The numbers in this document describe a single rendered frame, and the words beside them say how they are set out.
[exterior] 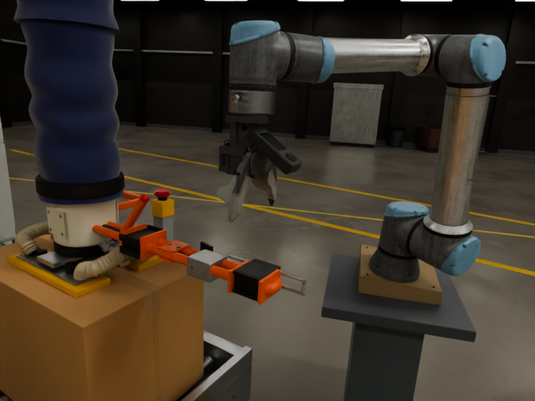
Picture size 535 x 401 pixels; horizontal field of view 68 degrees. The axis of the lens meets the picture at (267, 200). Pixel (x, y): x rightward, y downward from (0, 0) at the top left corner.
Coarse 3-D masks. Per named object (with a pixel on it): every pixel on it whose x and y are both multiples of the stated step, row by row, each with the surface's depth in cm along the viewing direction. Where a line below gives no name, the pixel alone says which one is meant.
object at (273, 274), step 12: (240, 264) 85; (252, 264) 85; (228, 276) 82; (240, 276) 81; (252, 276) 80; (264, 276) 80; (276, 276) 82; (228, 288) 82; (240, 288) 82; (252, 288) 80; (264, 288) 79; (264, 300) 80
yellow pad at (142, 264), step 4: (152, 256) 119; (156, 256) 119; (132, 260) 115; (136, 260) 115; (140, 260) 116; (144, 260) 116; (148, 260) 116; (152, 260) 117; (156, 260) 118; (160, 260) 119; (128, 264) 115; (132, 264) 114; (136, 264) 113; (140, 264) 113; (144, 264) 114; (148, 264) 115; (152, 264) 117; (132, 268) 114; (136, 268) 113; (140, 268) 113; (144, 268) 114
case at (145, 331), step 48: (48, 240) 132; (0, 288) 105; (48, 288) 101; (144, 288) 104; (192, 288) 116; (0, 336) 111; (48, 336) 96; (96, 336) 90; (144, 336) 103; (192, 336) 120; (0, 384) 119; (48, 384) 101; (96, 384) 92; (144, 384) 106; (192, 384) 125
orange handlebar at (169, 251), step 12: (120, 204) 128; (132, 204) 132; (96, 228) 107; (108, 228) 106; (120, 228) 108; (168, 240) 100; (156, 252) 95; (168, 252) 93; (180, 252) 96; (192, 252) 94; (228, 264) 89; (216, 276) 86; (276, 288) 80
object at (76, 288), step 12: (24, 252) 117; (36, 252) 112; (48, 252) 117; (12, 264) 113; (24, 264) 110; (36, 264) 109; (72, 264) 104; (36, 276) 106; (48, 276) 104; (60, 276) 103; (72, 276) 103; (60, 288) 101; (72, 288) 98; (84, 288) 99; (96, 288) 102
